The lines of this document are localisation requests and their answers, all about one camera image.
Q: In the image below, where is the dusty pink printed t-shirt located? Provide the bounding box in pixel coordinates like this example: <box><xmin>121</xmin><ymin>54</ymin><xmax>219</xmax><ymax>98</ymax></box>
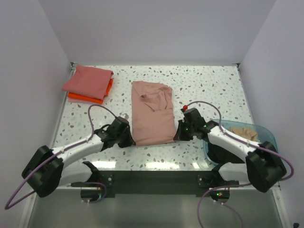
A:
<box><xmin>131</xmin><ymin>81</ymin><xmax>176</xmax><ymax>146</ymax></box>

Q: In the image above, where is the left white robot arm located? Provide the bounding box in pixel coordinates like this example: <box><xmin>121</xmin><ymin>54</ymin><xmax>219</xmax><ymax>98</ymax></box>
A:
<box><xmin>21</xmin><ymin>116</ymin><xmax>135</xmax><ymax>198</ymax></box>

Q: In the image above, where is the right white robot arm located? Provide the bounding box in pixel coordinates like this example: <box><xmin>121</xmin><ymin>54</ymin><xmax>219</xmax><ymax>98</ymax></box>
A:
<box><xmin>174</xmin><ymin>106</ymin><xmax>287</xmax><ymax>192</ymax></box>

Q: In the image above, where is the black t-shirt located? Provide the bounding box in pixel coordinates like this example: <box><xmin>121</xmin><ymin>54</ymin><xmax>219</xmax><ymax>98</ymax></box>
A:
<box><xmin>207</xmin><ymin>143</ymin><xmax>244</xmax><ymax>164</ymax></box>

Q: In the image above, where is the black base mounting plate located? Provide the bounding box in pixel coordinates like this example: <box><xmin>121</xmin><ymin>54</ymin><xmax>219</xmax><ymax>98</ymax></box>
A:
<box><xmin>71</xmin><ymin>171</ymin><xmax>239</xmax><ymax>198</ymax></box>

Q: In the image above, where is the folded orange t-shirt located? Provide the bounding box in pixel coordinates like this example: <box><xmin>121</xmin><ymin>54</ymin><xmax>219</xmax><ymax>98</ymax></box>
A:
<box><xmin>67</xmin><ymin>78</ymin><xmax>114</xmax><ymax>104</ymax></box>

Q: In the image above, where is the beige t-shirt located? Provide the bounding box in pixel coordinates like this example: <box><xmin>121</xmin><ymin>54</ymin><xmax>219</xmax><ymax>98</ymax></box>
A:
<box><xmin>230</xmin><ymin>127</ymin><xmax>258</xmax><ymax>142</ymax></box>

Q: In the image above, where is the folded salmon pink t-shirt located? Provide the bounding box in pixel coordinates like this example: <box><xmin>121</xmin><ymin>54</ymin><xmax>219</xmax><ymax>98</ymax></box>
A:
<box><xmin>62</xmin><ymin>65</ymin><xmax>114</xmax><ymax>99</ymax></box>

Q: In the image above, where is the translucent blue plastic bin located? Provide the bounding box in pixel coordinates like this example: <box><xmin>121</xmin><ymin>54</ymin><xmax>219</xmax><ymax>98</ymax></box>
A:
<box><xmin>203</xmin><ymin>120</ymin><xmax>278</xmax><ymax>165</ymax></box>

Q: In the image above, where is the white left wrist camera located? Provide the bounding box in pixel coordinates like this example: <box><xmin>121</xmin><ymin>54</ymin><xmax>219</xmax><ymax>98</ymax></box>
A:
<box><xmin>120</xmin><ymin>113</ymin><xmax>129</xmax><ymax>120</ymax></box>

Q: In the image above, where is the aluminium front rail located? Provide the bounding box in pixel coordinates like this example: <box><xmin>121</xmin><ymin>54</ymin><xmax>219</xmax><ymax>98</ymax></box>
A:
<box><xmin>30</xmin><ymin>166</ymin><xmax>281</xmax><ymax>190</ymax></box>

